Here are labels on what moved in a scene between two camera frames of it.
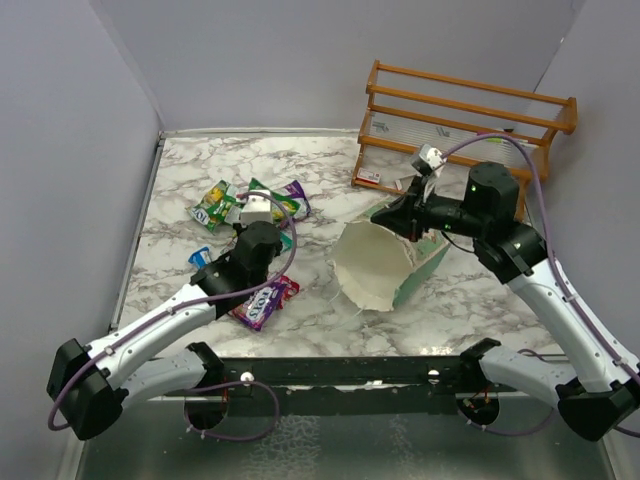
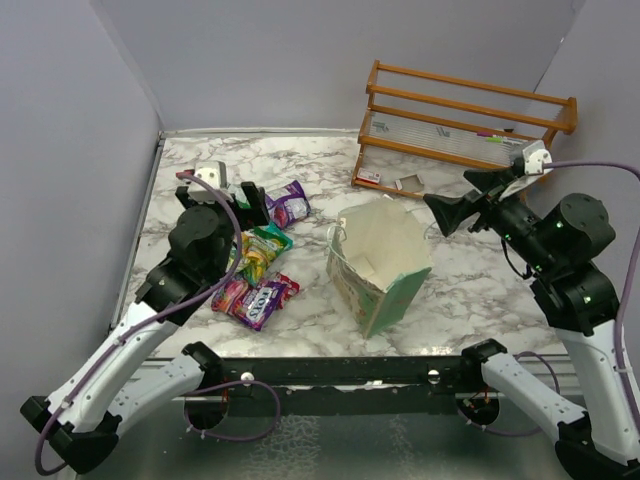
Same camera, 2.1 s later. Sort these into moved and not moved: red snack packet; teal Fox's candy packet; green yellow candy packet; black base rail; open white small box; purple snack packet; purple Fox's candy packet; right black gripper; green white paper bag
Moved: right black gripper; green white paper bag; green yellow candy packet
Not moved: teal Fox's candy packet; purple Fox's candy packet; black base rail; open white small box; red snack packet; purple snack packet
